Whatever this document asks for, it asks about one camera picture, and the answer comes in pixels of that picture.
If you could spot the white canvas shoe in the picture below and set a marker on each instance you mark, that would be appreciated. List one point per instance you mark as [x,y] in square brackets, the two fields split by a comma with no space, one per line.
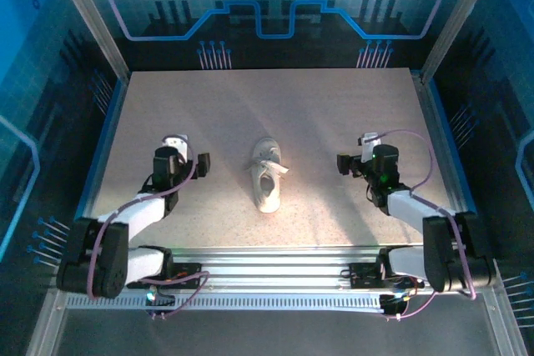
[267,199]

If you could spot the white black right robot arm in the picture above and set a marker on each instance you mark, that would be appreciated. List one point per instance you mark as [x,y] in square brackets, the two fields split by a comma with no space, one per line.
[438,256]

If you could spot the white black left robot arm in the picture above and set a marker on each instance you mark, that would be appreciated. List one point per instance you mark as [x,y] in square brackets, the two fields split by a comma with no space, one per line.
[114,268]

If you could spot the blue table edge strip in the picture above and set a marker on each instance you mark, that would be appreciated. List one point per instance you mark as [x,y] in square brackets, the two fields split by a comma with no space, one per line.
[451,143]
[104,143]

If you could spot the black connector box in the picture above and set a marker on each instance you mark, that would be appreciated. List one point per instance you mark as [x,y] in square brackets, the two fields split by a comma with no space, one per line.
[394,304]
[162,299]

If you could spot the grey flat panel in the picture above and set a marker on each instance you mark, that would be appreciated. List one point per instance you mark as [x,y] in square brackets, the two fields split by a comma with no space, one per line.
[271,335]

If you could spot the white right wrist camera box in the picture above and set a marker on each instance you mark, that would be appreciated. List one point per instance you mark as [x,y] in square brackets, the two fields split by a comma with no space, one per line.
[368,145]

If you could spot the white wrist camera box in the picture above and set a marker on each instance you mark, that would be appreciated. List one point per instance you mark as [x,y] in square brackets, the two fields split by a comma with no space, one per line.
[177,147]
[368,145]

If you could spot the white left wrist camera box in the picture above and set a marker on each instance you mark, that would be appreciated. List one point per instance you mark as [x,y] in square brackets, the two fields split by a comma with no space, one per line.
[177,147]

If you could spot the aluminium side rail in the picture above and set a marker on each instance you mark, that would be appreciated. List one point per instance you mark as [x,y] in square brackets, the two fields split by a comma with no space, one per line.
[434,122]

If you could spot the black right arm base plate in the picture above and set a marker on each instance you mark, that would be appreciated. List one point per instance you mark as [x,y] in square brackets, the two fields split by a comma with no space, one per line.
[363,277]

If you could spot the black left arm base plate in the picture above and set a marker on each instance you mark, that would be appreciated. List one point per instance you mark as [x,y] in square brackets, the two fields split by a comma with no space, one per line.
[187,279]

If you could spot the aluminium mounting rail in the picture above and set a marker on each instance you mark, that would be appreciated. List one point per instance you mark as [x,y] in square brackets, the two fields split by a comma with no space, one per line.
[271,264]

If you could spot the aluminium corner post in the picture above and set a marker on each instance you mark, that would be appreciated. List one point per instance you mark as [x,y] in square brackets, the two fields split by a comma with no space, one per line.
[91,18]
[459,18]

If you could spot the aluminium outer frame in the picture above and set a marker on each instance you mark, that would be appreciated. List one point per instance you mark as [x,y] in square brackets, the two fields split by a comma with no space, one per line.
[48,322]

